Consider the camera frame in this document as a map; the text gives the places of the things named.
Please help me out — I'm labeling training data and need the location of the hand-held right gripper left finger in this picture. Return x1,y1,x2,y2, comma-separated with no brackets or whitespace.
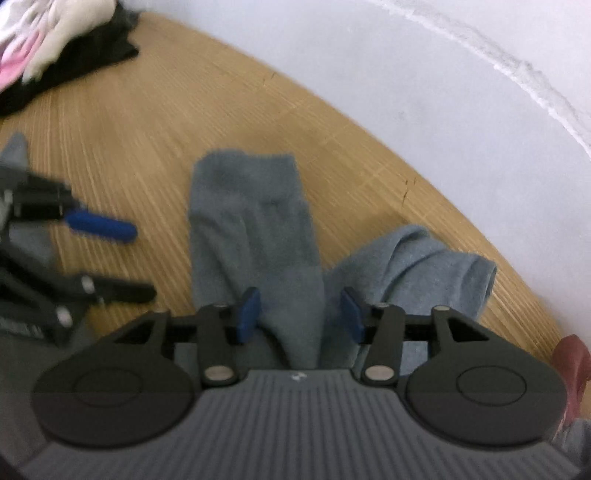
112,287,262,387

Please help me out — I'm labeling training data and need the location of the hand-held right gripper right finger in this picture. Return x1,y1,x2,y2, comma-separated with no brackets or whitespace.
340,287,491,387

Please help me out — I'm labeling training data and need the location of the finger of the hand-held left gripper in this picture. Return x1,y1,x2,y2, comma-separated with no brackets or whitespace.
0,166,138,243
0,261,158,347

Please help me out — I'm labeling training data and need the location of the grey sweater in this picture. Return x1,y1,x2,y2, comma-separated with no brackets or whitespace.
0,131,498,462

